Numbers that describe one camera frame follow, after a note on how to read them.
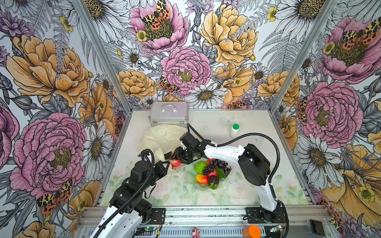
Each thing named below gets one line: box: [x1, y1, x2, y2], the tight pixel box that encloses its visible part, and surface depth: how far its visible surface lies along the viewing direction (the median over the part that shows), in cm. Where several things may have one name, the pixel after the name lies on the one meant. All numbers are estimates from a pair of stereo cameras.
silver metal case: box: [148, 101, 190, 129], surface depth 101 cm
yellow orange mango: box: [195, 174, 209, 185], surface depth 84 cm
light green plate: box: [184, 158, 233, 191], surface depth 83 cm
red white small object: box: [191, 227, 202, 238], surface depth 67 cm
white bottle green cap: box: [230, 123, 240, 138], surface depth 101 cm
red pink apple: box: [170, 158, 182, 168], surface depth 85 cm
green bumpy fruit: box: [194, 161, 207, 175], surface depth 87 cm
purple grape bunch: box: [202, 158, 231, 177], surface depth 83 cm
